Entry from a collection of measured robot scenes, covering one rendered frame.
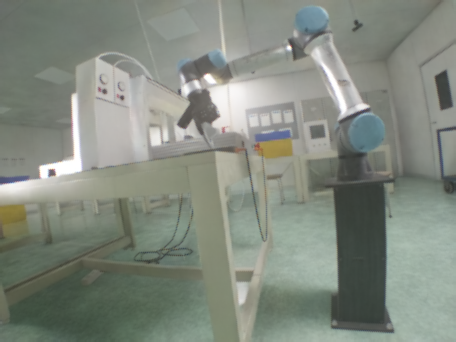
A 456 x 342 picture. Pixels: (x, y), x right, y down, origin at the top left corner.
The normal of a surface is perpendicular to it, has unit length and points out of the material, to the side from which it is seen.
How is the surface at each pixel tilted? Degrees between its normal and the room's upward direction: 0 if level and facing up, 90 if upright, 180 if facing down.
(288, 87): 90
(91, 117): 90
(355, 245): 90
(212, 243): 90
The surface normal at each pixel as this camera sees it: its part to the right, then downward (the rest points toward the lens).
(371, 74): -0.25, 0.04
